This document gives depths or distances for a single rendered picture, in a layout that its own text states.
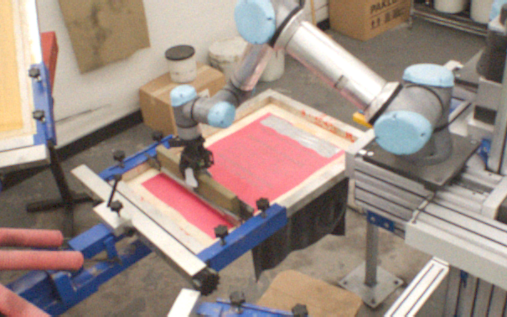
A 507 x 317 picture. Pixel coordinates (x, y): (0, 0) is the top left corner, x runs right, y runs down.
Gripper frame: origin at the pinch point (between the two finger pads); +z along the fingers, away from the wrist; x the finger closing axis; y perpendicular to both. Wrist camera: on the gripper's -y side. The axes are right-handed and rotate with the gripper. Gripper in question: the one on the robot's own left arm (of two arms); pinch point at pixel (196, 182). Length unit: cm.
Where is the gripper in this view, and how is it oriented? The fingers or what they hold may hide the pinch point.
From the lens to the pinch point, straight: 194.3
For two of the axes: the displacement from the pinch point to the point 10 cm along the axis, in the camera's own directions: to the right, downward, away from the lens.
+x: 7.4, -4.5, 4.9
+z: 1.0, 8.0, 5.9
